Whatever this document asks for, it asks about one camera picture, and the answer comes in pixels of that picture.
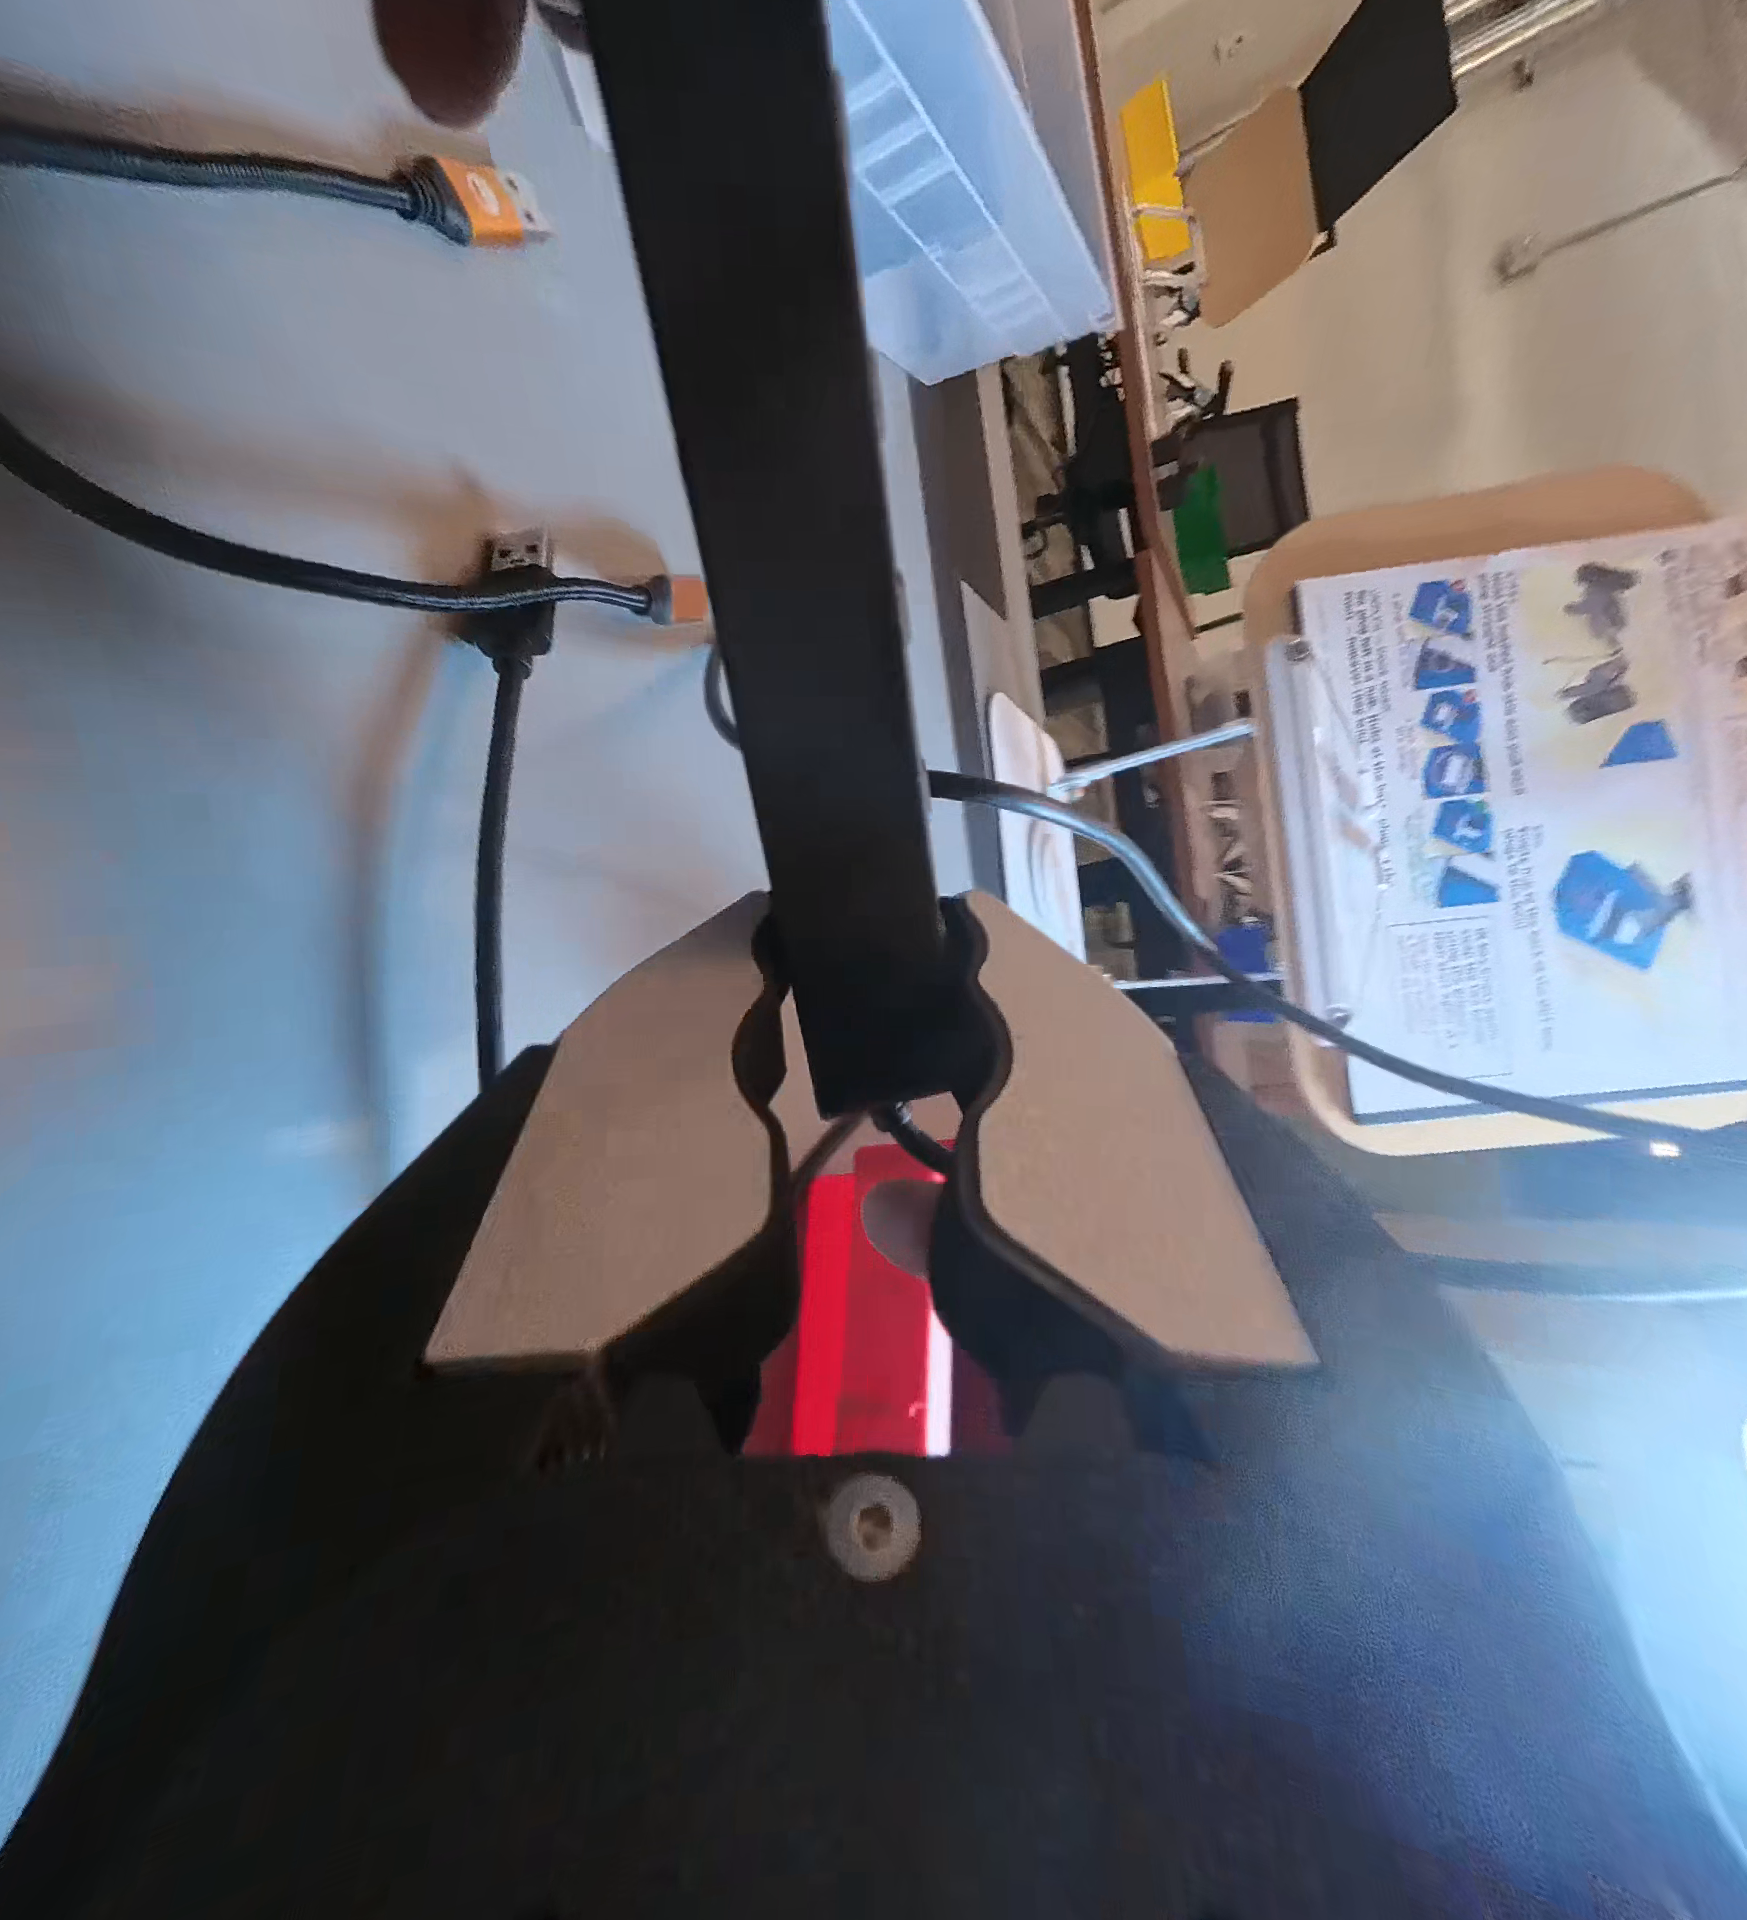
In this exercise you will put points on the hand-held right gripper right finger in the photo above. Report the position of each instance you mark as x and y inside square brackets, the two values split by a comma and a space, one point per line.
[1114, 1199]

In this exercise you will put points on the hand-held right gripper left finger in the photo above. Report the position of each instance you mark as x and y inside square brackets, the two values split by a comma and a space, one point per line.
[619, 1170]

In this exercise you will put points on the black multi-port usb hub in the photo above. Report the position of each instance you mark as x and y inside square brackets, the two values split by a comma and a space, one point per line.
[754, 450]

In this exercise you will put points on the small blue object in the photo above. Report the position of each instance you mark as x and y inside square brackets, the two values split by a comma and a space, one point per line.
[1245, 969]

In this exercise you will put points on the white round plate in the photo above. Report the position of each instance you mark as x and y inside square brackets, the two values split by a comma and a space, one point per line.
[1030, 840]

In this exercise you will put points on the thin metal rod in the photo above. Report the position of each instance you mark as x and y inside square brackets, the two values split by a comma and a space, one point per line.
[1157, 751]

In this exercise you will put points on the laminated instruction sheet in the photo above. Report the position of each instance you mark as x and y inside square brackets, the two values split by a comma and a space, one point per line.
[1563, 780]

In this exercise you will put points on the green object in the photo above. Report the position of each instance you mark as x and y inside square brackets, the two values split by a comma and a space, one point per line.
[1199, 539]

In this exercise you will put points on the black monitor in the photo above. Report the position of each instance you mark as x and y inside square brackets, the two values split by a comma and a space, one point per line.
[1248, 479]

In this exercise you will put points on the pale wooden board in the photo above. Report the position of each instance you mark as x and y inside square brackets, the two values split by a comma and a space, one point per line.
[1414, 526]

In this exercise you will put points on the brown and black panel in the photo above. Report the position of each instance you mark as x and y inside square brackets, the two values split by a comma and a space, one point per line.
[1263, 210]

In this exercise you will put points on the clear plastic bin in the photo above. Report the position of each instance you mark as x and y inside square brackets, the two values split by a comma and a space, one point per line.
[963, 179]

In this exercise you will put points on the yellow object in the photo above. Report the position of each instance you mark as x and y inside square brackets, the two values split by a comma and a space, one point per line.
[1156, 149]

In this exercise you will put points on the dark rounded object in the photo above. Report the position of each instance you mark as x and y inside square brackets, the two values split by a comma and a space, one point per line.
[446, 52]

